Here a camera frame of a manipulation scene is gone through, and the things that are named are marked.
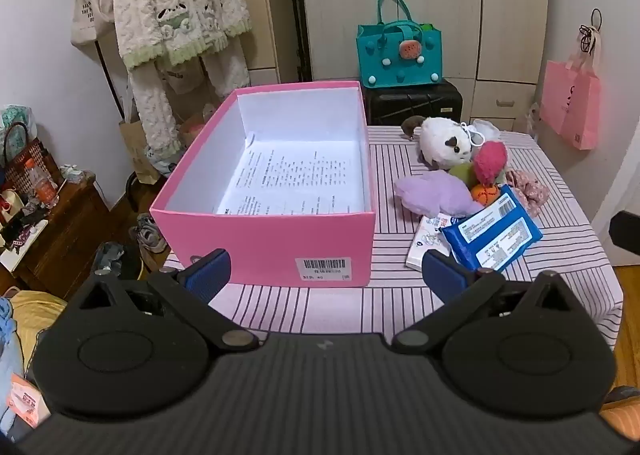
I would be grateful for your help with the crumpled plastic bag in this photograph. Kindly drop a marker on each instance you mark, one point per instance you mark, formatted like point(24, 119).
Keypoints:
point(15, 117)

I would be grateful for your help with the woven basket bag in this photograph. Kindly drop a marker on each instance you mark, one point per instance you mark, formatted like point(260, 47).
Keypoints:
point(25, 165)

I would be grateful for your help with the striped tablecloth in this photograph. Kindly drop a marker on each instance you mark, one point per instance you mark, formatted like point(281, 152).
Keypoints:
point(565, 260)

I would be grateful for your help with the grey sneakers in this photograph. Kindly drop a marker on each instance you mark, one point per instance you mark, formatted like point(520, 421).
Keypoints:
point(150, 235)

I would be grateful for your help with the white plush toy brown patch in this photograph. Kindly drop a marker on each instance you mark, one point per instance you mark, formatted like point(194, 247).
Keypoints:
point(440, 140)

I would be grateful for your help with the pink strawberry plush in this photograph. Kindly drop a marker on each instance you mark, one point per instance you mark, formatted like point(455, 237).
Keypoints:
point(490, 160)

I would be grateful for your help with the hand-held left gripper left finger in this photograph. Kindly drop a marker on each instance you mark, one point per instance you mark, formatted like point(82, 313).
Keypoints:
point(210, 272)

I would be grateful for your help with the orange drink bottle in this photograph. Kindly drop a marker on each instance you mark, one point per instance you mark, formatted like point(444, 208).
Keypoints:
point(42, 185)

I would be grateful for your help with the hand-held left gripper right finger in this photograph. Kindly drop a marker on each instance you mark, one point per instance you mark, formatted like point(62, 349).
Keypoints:
point(442, 275)

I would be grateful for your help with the pink printed packet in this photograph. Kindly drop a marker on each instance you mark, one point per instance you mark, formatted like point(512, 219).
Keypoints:
point(25, 402)

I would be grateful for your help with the orange plush ball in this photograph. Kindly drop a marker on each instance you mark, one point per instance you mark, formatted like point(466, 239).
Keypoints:
point(481, 193)

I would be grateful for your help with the printed paper sheet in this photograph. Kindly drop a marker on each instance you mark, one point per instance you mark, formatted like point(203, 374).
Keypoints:
point(295, 180)

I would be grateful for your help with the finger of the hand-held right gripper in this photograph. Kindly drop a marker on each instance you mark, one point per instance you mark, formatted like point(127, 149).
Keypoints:
point(625, 232)

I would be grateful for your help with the cream fluffy pants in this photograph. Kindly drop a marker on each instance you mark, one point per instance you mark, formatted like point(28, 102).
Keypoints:
point(155, 110)

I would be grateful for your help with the teal felt handbag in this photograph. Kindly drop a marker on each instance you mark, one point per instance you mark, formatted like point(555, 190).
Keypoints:
point(390, 60)

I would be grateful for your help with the wooden nightstand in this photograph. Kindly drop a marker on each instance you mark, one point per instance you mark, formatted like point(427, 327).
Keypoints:
point(65, 240)

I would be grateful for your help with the brown paper bag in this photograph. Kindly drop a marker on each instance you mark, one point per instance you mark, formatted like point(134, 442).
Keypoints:
point(132, 145)

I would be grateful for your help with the black coat rack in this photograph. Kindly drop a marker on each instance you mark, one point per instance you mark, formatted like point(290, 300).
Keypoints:
point(107, 80)

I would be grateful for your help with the pink floral scrunchie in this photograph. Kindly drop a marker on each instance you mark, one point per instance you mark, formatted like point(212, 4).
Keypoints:
point(532, 192)

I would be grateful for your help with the blue cloth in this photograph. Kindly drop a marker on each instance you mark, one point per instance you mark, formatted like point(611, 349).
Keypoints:
point(7, 335)

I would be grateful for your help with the small green printed packet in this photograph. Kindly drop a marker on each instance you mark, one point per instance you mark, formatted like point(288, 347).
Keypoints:
point(77, 173)

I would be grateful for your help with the pink shopping bag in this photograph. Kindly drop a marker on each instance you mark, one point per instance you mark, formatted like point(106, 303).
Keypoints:
point(575, 100)

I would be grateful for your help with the cream gift pouch red ribbon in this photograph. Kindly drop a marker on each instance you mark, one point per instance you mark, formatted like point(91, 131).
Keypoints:
point(10, 205)

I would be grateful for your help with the white tissue packet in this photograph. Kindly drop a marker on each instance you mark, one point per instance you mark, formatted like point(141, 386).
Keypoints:
point(425, 245)

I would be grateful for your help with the yellow blanket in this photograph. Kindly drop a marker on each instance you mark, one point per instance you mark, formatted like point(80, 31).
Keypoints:
point(30, 302)

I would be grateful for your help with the purple plush toy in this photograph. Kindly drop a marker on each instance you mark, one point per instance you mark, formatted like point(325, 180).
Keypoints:
point(435, 192)

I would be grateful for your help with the green plush toy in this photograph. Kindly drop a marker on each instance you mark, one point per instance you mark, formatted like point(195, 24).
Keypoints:
point(462, 172)

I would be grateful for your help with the blue wet wipes packet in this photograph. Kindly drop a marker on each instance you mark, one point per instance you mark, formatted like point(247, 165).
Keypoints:
point(495, 235)

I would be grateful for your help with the black suitcase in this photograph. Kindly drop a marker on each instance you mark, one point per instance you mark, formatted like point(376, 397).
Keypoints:
point(410, 102)

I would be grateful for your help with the white mesh pouch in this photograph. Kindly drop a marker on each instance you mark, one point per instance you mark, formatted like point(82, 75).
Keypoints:
point(487, 129)

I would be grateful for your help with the pink cardboard box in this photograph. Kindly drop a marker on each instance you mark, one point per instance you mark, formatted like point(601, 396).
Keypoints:
point(260, 245)

